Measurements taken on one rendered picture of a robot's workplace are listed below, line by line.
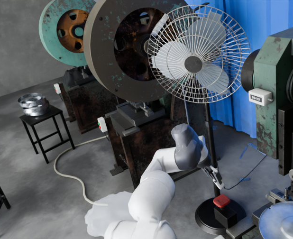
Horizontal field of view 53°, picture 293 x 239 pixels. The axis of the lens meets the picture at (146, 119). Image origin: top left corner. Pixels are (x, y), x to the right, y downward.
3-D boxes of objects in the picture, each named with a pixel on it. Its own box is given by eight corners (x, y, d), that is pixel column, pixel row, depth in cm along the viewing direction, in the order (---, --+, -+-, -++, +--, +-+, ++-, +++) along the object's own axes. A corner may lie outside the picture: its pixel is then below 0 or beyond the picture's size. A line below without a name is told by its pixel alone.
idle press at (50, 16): (78, 143, 386) (30, 3, 310) (59, 121, 466) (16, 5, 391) (173, 101, 445) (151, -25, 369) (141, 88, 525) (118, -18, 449)
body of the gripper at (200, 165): (187, 158, 127) (196, 170, 132) (200, 166, 120) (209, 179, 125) (198, 146, 129) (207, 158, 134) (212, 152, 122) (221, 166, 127)
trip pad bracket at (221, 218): (230, 247, 144) (227, 217, 136) (217, 234, 152) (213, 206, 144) (239, 241, 146) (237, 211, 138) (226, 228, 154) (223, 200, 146)
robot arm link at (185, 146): (178, 177, 115) (202, 174, 110) (161, 157, 108) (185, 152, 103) (185, 142, 127) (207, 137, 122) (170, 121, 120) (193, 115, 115)
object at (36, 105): (46, 164, 353) (21, 104, 319) (33, 152, 387) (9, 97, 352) (76, 148, 373) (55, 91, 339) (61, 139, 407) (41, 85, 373)
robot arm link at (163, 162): (163, 175, 88) (196, 137, 114) (116, 182, 98) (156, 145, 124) (176, 207, 90) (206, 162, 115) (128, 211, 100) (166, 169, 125)
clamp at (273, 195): (296, 218, 129) (296, 200, 125) (265, 197, 143) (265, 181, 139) (305, 212, 131) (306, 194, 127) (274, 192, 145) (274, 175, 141)
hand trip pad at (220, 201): (221, 218, 140) (220, 206, 136) (213, 211, 145) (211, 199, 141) (233, 211, 142) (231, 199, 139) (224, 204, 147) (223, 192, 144)
